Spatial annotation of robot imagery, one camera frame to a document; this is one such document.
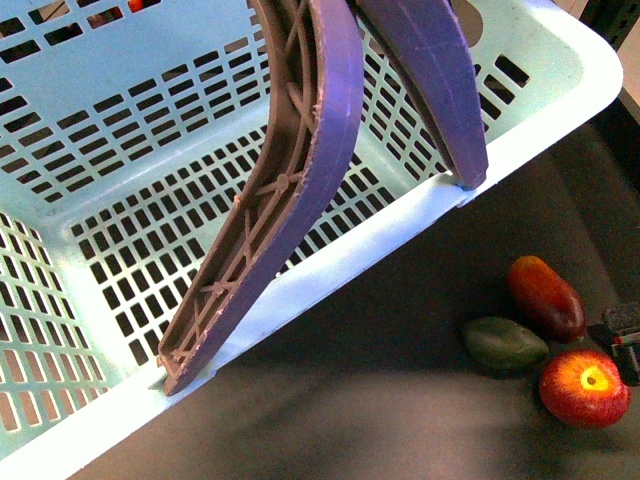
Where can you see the purple basket handle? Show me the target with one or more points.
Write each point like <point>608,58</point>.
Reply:
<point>427,48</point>
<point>315,63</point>

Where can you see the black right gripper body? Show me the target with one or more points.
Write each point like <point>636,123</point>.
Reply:
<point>617,333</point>

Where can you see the red yellow apple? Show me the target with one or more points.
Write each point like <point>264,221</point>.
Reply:
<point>583,389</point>

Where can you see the red orange mango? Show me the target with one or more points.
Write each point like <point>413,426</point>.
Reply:
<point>549,303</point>

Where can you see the green avocado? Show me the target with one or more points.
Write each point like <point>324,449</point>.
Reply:
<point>502,344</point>

